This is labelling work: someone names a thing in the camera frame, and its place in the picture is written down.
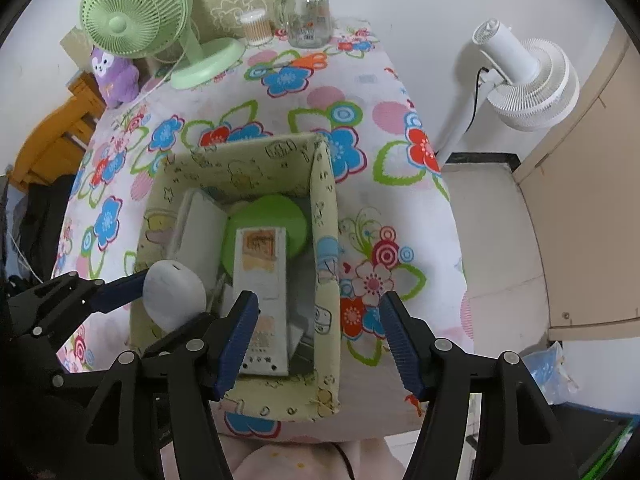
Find beige door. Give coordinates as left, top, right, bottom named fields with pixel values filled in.
left=512, top=25, right=640, bottom=343

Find orange scissors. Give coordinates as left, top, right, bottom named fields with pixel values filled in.
left=280, top=52, right=328, bottom=71

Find cotton swab jar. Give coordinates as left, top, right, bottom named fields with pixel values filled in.
left=239, top=9, right=273, bottom=45

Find dark clothing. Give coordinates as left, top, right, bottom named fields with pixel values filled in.
left=20, top=175, right=76, bottom=281

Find black fan cable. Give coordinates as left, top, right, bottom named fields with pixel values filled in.
left=467, top=66, right=491, bottom=133

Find purple plush toy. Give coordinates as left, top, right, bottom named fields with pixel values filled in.
left=90, top=46, right=141, bottom=109

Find wooden chair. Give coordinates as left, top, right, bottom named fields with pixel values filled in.
left=12, top=72, right=108, bottom=193

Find green desk fan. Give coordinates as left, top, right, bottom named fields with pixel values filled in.
left=80, top=0, right=246, bottom=91

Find green rounded case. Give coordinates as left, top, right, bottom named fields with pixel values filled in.
left=220, top=194, right=309, bottom=281

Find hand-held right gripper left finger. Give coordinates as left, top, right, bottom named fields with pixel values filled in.
left=65, top=290, right=261, bottom=480

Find white power strip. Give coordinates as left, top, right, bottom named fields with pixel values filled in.
left=232, top=227, right=291, bottom=377

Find white standing fan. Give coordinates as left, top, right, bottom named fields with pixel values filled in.
left=435, top=18, right=581, bottom=163

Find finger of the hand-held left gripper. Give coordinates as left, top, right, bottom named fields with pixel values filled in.
left=141, top=312, right=219, bottom=359
left=10, top=269, right=151, bottom=351

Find blue plastic bag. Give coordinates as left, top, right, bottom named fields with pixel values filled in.
left=520, top=341, right=581, bottom=406

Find white fan cord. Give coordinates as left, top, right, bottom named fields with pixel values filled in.
left=115, top=60, right=181, bottom=121

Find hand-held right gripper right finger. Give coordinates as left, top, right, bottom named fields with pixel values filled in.
left=379, top=291, right=582, bottom=480

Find yellow printed fabric box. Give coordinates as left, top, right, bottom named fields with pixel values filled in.
left=129, top=132, right=343, bottom=418

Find green printed box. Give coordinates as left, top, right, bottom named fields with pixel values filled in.
left=582, top=422, right=638, bottom=480

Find black box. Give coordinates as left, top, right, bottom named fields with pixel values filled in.
left=545, top=402, right=633, bottom=480

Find glass jar with green lid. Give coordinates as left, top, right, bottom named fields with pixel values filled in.
left=272, top=0, right=333, bottom=50

